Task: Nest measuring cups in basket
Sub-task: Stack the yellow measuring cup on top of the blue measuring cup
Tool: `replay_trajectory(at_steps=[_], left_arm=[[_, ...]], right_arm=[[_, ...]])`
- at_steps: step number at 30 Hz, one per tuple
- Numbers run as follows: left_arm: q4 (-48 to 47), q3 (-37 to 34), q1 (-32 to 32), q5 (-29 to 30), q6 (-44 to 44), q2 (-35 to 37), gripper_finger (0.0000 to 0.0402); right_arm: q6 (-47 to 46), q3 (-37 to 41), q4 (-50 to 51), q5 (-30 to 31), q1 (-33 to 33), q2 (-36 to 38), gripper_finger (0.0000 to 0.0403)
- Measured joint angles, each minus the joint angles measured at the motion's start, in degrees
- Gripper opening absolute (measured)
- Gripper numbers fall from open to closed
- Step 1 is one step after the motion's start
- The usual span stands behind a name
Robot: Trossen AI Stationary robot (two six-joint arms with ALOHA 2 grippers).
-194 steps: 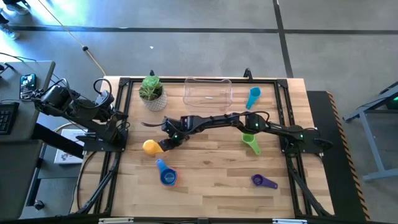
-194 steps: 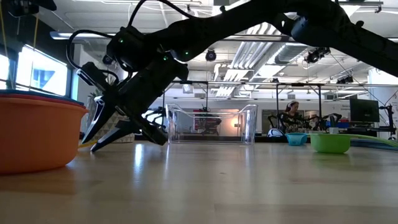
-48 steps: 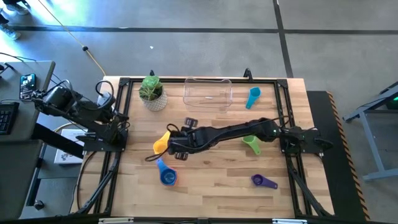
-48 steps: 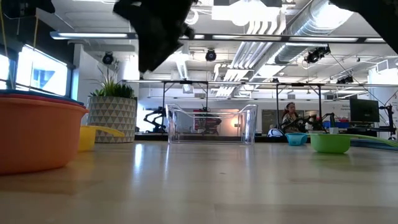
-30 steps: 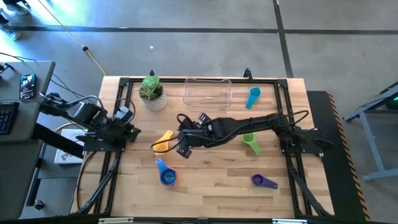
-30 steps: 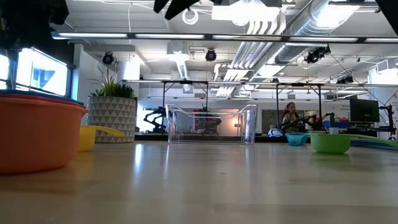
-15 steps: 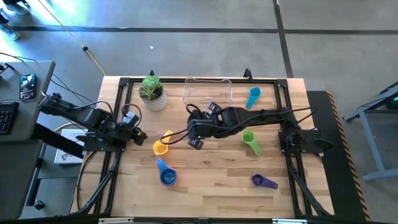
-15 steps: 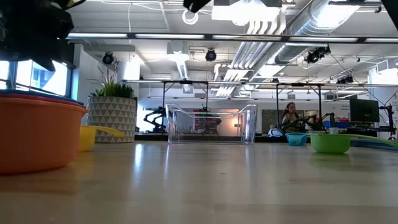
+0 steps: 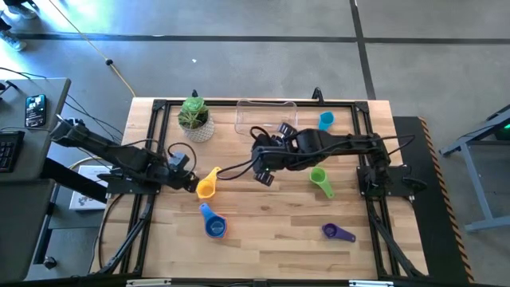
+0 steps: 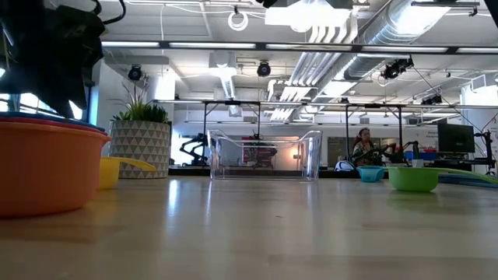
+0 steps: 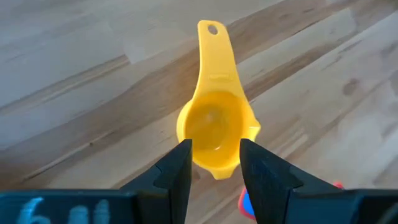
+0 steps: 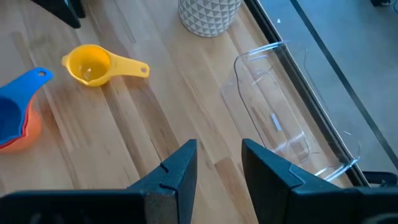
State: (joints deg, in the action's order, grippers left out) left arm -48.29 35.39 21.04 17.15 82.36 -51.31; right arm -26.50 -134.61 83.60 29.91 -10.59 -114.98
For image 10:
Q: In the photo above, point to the black table frame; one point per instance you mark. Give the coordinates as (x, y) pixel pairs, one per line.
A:
(467, 182)

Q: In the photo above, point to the small light blue measuring cup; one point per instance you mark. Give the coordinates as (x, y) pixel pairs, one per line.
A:
(370, 174)

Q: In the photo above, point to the long ceiling light strip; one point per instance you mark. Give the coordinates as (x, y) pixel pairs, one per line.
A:
(214, 45)

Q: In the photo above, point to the black equipment stand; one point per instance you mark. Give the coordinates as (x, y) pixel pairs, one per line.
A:
(488, 151)

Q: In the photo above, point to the white ceiling pipe bundle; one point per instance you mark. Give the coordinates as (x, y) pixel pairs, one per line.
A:
(311, 66)

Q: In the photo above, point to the black round ceiling spotlight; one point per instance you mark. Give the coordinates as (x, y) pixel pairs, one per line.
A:
(264, 69)
(135, 73)

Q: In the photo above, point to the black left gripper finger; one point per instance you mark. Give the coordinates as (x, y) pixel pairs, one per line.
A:
(62, 97)

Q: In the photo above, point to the white triangle-patterned planter pot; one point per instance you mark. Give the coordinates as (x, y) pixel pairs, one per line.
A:
(140, 149)

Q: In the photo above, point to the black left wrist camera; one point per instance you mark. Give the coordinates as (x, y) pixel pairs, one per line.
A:
(81, 39)

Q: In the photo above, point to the yellow measuring cup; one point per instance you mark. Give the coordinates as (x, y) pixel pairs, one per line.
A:
(109, 173)

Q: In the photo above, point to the clear plastic basket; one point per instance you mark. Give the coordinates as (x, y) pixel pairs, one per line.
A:
(218, 155)

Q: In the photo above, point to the black background rig frame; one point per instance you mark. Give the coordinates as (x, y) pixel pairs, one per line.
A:
(373, 105)
(233, 102)

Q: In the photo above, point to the black computer monitor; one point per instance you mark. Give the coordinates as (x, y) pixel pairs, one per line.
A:
(455, 138)

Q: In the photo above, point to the white and black round object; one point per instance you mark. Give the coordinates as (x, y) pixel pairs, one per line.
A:
(344, 166)

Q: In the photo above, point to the green potted plant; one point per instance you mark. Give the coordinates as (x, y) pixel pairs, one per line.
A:
(142, 113)

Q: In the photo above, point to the black background robot arm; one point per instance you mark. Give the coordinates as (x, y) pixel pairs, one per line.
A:
(201, 138)
(389, 155)

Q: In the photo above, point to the green measuring cup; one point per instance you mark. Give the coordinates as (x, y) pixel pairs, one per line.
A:
(412, 179)

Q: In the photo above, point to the black ceiling spotlight cluster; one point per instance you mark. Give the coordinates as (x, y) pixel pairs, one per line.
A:
(395, 69)

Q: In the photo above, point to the orange measuring cup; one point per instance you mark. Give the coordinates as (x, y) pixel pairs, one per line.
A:
(46, 175)

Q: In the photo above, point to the white ceiling light panel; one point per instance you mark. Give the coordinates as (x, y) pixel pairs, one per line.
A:
(307, 17)

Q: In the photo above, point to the person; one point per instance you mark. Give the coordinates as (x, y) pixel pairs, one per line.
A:
(362, 148)

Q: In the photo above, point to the blue background bin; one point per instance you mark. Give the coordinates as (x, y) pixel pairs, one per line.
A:
(422, 156)

